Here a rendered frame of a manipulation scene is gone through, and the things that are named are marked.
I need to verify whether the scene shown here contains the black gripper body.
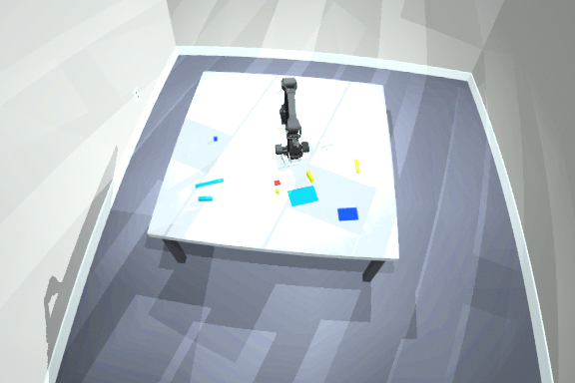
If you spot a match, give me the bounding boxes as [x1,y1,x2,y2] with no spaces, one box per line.
[275,142,309,155]

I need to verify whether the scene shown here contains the blue flat rectangular pad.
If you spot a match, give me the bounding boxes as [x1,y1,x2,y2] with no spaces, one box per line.
[337,207,358,220]

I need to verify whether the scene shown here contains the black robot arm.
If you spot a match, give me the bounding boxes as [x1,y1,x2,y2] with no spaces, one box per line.
[280,77,303,160]

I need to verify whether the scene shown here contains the cyan flat plate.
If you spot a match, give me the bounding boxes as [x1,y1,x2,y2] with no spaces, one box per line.
[287,186,318,206]

